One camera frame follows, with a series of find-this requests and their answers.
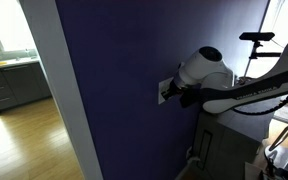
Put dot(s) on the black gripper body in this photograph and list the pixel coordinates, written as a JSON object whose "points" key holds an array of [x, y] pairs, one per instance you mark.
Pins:
{"points": [[174, 89]]}

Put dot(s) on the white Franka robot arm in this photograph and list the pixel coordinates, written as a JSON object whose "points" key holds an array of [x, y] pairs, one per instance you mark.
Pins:
{"points": [[210, 70]]}

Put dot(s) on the grey storage cabinet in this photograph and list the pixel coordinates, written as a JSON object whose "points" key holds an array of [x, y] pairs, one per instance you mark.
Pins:
{"points": [[230, 146]]}

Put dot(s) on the white metal chair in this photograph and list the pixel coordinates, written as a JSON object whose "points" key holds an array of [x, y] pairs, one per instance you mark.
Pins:
{"points": [[284, 146]]}

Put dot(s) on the grey kitchen cabinet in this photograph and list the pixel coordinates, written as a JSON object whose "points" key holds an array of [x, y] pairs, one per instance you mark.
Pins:
{"points": [[14, 85]]}

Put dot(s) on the white kitchen countertop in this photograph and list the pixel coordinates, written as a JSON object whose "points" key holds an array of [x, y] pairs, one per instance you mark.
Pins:
{"points": [[10, 62]]}

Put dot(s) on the yellow object on counter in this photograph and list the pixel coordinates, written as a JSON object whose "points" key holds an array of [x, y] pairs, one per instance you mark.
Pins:
{"points": [[0, 63]]}

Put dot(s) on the white double switch wall plate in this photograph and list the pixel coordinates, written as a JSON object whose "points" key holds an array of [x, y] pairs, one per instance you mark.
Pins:
{"points": [[161, 85]]}

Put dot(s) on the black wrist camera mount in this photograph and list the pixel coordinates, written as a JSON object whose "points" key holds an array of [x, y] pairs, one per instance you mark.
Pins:
{"points": [[189, 97]]}

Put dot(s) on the white low wall outlet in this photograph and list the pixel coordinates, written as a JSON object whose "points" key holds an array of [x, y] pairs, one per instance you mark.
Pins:
{"points": [[188, 152]]}

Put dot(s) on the black camera stand pole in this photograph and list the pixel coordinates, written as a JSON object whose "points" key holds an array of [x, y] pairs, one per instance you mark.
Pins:
{"points": [[255, 55]]}

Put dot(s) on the black camera on stand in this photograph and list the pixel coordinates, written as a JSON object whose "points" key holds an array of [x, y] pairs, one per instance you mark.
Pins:
{"points": [[256, 36]]}

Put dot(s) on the white door frame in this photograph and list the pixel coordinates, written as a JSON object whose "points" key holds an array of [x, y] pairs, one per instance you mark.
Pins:
{"points": [[60, 100]]}

